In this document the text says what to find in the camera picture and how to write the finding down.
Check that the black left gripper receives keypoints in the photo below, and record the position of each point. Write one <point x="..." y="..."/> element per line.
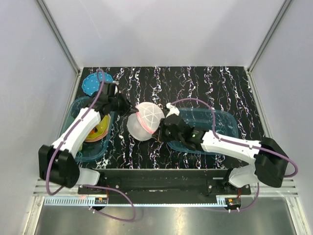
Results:
<point x="128" y="108"/>

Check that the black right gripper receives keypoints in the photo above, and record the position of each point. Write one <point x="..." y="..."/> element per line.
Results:
<point x="161" y="133"/>

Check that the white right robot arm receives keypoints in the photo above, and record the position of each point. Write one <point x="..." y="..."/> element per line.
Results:
<point x="266" y="161"/>

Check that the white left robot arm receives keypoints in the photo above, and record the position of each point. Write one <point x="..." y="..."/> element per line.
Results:
<point x="57" y="161"/>

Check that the yellow dotted bowl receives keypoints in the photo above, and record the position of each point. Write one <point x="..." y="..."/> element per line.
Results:
<point x="101" y="124"/>

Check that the orange mug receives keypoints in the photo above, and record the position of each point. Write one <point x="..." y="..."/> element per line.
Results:
<point x="94" y="130"/>

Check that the blue dotted plate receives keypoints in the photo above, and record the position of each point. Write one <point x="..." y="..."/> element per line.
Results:
<point x="91" y="83"/>

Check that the left teal plastic bin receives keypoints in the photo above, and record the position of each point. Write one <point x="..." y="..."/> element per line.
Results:
<point x="85" y="147"/>

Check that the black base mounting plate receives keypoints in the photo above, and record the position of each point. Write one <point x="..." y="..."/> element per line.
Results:
<point x="170" y="186"/>

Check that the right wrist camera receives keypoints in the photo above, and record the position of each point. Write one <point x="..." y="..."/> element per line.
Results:
<point x="172" y="110"/>

